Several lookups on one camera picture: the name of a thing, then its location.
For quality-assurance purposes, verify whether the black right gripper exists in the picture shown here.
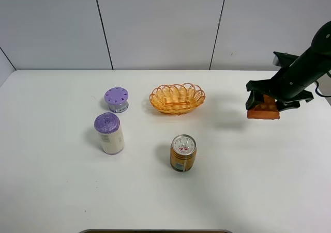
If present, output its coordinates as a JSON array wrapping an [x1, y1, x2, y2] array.
[[245, 51, 314, 112]]

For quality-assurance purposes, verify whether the orange waffle slice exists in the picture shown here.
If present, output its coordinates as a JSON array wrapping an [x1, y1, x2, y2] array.
[[247, 95, 280, 120]]

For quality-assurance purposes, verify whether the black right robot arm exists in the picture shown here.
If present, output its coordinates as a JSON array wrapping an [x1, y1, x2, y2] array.
[[246, 22, 330, 112]]

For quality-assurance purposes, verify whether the orange woven wicker basket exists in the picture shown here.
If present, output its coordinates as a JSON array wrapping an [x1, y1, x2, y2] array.
[[149, 83, 206, 115]]

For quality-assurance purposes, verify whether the orange beverage can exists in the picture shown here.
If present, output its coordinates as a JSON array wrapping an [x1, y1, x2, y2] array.
[[170, 134, 197, 172]]

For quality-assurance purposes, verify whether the purple lidded air freshener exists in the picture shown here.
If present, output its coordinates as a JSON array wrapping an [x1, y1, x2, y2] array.
[[104, 87, 129, 113]]

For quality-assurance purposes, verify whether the purple garbage bag roll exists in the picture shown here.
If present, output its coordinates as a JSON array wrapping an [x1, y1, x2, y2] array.
[[94, 112, 124, 155]]

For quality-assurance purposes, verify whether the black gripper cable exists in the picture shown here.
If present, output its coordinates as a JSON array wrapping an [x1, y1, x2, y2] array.
[[313, 71, 331, 98]]

